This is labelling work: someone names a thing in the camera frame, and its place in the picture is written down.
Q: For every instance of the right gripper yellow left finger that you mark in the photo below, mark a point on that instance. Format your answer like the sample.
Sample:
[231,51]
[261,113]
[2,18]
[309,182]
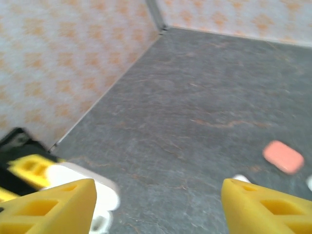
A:
[56,209]

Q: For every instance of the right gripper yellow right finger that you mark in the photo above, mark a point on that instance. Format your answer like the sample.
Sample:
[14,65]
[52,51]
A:
[263,209]

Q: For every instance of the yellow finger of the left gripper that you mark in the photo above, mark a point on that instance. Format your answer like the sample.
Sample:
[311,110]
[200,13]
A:
[29,168]
[7,194]

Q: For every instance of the white earbud charging case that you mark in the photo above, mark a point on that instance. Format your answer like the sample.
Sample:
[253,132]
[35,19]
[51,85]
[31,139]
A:
[310,183]
[104,195]
[241,178]

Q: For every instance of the pink earbud charging case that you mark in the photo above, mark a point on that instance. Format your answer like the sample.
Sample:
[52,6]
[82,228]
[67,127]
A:
[284,157]

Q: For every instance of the aluminium table edge rail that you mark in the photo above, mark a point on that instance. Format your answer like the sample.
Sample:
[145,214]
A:
[104,93]

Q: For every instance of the aluminium frame post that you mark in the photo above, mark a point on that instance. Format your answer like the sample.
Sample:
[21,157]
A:
[156,14]

